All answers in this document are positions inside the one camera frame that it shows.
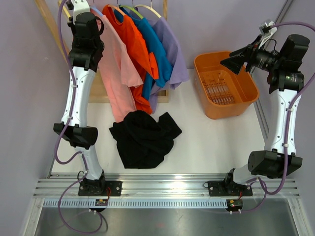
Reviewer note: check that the orange t shirt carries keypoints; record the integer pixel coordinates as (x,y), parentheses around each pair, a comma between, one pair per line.
(144,62)

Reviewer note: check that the wooden clothes rack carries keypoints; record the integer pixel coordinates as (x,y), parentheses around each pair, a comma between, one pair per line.
(98,92)

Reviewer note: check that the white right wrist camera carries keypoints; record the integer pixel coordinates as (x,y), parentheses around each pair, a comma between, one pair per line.
(267,31)

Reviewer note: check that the white slotted cable duct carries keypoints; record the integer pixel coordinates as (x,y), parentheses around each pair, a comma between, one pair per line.
(136,203)

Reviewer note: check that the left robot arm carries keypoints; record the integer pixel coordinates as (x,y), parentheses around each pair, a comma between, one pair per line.
(86,53)

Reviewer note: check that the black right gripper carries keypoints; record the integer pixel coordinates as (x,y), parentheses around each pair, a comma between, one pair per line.
(235,63)

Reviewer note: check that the blue t shirt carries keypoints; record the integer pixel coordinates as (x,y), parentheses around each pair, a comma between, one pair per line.
(154,46)

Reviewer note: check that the orange plastic basket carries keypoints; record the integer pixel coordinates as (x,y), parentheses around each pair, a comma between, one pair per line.
(222,93)

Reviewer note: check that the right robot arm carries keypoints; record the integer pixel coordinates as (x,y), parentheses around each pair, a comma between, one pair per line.
(278,159)

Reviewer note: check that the lavender t shirt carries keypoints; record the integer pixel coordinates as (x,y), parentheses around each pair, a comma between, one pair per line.
(175,57)

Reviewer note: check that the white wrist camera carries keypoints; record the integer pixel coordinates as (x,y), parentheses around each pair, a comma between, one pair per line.
(78,7)
(267,31)

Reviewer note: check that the green hanger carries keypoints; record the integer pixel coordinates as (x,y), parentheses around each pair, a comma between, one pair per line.
(132,9)

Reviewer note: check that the pink t shirt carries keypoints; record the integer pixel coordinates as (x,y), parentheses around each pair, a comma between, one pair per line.
(117,71)

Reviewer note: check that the light blue hanger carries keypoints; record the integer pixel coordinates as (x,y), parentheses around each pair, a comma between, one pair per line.
(95,9)

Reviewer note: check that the black t shirt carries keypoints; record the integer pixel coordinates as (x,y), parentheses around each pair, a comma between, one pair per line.
(142,141)

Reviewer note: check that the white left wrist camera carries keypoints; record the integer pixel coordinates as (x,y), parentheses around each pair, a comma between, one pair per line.
(78,7)

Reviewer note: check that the peach hanger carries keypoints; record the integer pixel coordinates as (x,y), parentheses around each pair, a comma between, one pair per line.
(115,6)

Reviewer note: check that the yellow hanger with metal hook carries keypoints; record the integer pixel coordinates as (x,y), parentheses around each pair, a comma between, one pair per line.
(65,10)

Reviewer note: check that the aluminium mounting rail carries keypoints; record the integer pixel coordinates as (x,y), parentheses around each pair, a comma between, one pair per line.
(141,186)

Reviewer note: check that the cream hanger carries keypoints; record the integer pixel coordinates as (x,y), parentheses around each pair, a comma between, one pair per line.
(150,8)

